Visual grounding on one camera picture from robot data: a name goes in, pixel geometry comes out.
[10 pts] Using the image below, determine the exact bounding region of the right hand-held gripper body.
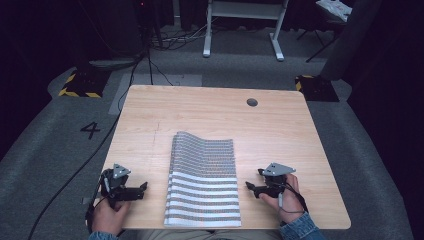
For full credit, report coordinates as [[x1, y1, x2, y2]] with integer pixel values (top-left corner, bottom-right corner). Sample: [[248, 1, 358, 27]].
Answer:
[[253, 162, 297, 200]]

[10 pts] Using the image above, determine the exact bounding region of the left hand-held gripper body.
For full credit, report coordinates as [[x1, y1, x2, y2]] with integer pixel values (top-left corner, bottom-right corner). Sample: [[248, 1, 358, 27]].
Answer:
[[99, 162, 146, 210]]

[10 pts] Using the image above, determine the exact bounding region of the grey white striped cloth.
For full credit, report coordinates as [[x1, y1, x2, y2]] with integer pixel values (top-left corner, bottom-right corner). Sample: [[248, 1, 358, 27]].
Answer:
[[163, 131, 242, 229]]

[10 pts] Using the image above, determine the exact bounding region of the person's right hand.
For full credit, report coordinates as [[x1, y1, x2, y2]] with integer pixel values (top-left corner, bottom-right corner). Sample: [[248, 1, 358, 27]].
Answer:
[[259, 173, 306, 225]]

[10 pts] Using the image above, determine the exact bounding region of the person's left hand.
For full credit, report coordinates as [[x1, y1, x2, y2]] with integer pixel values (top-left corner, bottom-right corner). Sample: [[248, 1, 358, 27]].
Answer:
[[91, 197, 132, 237]]

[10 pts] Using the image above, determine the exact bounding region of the black folding stand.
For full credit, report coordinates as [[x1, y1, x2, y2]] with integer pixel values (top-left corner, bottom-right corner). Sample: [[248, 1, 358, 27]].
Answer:
[[295, 13, 346, 64]]

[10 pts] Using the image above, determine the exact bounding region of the black equipment stand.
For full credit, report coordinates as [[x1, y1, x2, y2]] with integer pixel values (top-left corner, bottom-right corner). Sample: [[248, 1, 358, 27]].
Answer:
[[132, 0, 165, 86]]

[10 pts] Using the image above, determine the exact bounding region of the grey curtain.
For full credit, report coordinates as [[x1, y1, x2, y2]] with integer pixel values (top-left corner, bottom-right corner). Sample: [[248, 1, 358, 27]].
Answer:
[[319, 0, 384, 82]]

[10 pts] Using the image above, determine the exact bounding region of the white cloth on stand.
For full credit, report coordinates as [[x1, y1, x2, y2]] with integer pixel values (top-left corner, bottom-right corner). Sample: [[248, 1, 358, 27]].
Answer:
[[315, 0, 354, 23]]

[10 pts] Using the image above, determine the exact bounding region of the right hand-held gripper cable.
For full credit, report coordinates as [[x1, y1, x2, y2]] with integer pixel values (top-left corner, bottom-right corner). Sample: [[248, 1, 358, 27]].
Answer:
[[277, 181, 310, 215]]

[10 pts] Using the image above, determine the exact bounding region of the hand-held gripper cable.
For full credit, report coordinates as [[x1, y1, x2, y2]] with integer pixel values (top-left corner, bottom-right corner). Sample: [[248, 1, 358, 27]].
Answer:
[[277, 181, 310, 215], [84, 175, 111, 234]]

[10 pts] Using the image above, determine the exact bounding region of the left hand-held gripper cable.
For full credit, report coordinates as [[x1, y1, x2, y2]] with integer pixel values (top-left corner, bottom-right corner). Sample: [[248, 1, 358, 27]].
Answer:
[[84, 175, 111, 234]]

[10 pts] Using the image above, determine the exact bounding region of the long black floor cable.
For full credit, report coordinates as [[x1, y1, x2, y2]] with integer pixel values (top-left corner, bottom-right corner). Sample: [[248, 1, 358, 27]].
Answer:
[[27, 49, 148, 240]]

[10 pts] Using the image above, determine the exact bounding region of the black yellow striped base plate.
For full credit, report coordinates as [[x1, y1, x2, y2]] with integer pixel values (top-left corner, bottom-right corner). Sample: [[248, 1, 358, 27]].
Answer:
[[58, 67, 112, 99], [294, 74, 341, 103]]

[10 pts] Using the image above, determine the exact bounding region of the bundle of floor cables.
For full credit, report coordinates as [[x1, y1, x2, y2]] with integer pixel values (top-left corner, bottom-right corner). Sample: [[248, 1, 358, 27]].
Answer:
[[149, 18, 219, 52]]

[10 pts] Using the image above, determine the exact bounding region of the white desk frame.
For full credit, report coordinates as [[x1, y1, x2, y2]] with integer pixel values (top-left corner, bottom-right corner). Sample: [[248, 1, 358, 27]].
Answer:
[[202, 0, 291, 62]]

